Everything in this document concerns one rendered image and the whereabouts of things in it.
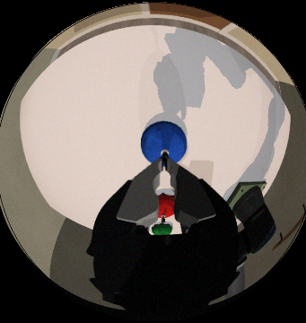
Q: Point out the green dome bell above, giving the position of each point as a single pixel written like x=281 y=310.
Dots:
x=161 y=229

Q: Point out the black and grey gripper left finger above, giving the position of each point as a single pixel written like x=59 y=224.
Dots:
x=135 y=203

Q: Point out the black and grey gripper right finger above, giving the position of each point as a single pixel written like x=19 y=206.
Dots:
x=197 y=202

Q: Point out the blue dome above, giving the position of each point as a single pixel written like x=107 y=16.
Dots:
x=164 y=139

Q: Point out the red dome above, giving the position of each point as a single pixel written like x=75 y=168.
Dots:
x=166 y=204

